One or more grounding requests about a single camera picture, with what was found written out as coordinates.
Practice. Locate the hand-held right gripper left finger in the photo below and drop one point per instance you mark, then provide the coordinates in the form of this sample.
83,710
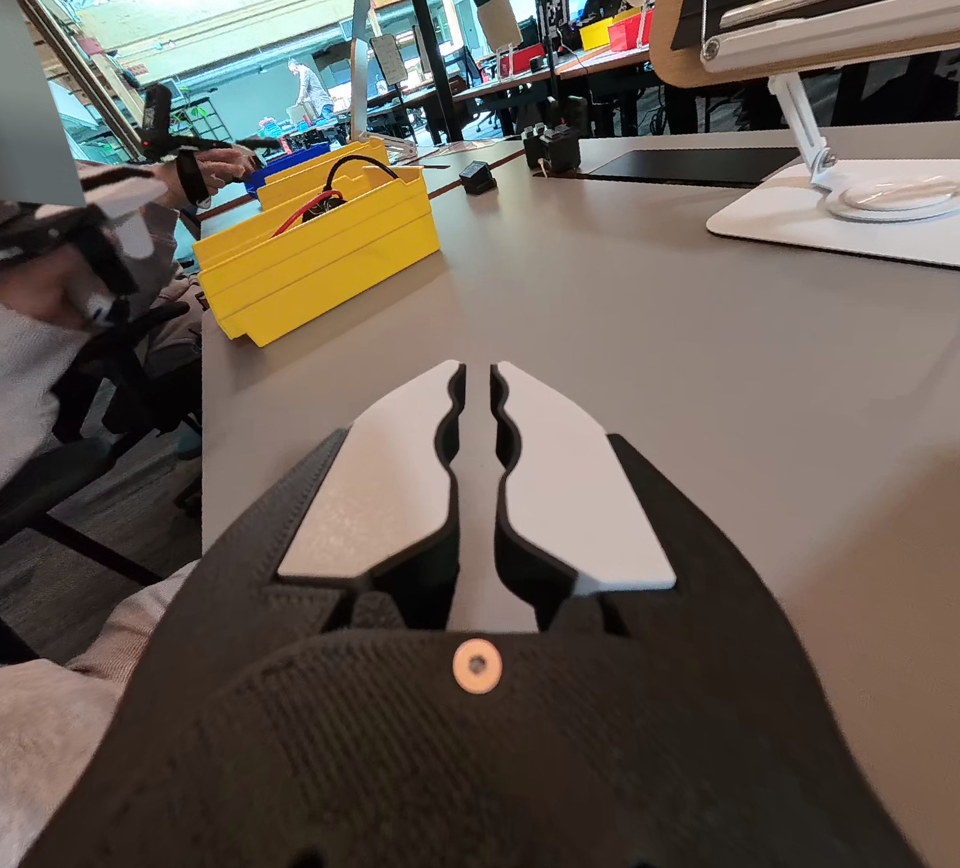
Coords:
367,501

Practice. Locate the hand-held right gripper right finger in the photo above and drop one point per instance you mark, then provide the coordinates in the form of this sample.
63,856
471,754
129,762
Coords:
585,508

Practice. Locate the yellow plastic bin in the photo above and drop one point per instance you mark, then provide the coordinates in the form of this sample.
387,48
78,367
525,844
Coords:
300,175
322,276

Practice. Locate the person's left forearm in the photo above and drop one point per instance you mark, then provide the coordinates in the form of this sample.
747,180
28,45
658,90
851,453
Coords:
30,373

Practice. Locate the person's left hand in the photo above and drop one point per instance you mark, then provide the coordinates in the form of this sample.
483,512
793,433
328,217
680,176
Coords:
37,291

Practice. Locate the black office chair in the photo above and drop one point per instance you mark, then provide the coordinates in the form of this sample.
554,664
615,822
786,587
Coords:
135,358

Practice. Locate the blue plastic bin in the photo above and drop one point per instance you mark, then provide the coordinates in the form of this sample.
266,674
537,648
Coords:
289,171

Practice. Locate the small black box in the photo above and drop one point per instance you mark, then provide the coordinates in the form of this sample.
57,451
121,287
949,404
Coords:
478,178

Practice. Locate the black desk mat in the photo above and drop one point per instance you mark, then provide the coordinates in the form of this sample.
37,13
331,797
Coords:
690,167

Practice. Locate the black charger block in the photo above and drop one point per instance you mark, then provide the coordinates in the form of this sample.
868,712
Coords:
559,148

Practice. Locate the silver computer monitor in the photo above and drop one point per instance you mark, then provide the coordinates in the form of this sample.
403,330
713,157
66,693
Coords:
364,21

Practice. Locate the white screen stand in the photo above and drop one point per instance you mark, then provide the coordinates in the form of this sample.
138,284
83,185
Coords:
840,223

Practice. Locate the black steel column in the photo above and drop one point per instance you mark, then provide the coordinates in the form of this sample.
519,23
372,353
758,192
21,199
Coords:
424,21

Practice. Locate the red plastic bin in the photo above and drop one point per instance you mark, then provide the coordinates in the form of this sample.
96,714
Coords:
630,32

